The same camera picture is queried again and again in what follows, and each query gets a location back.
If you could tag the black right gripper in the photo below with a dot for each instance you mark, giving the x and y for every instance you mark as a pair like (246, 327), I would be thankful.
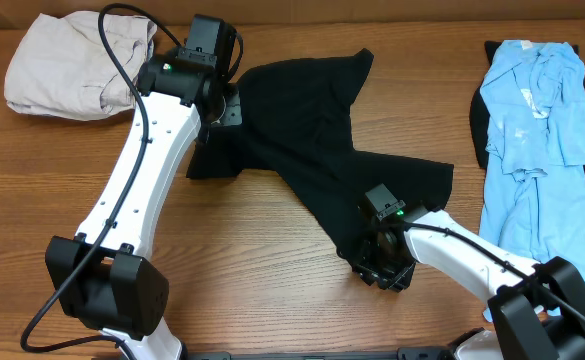
(379, 273)

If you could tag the light blue shirt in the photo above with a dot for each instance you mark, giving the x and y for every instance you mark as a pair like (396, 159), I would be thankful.
(542, 175)

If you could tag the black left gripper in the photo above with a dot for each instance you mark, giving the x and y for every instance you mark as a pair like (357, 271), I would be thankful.
(230, 114)

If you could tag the beige folded shorts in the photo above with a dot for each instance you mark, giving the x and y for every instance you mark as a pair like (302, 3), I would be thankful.
(62, 69)

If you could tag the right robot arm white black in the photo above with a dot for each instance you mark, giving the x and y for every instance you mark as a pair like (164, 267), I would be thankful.
(537, 309)

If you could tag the grey folded garment under shorts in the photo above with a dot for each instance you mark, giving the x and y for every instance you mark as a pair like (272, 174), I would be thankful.
(148, 55)

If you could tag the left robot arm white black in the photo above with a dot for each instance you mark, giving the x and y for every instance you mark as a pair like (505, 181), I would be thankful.
(104, 276)

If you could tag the black t-shirt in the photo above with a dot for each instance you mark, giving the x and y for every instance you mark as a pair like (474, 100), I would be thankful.
(296, 122)

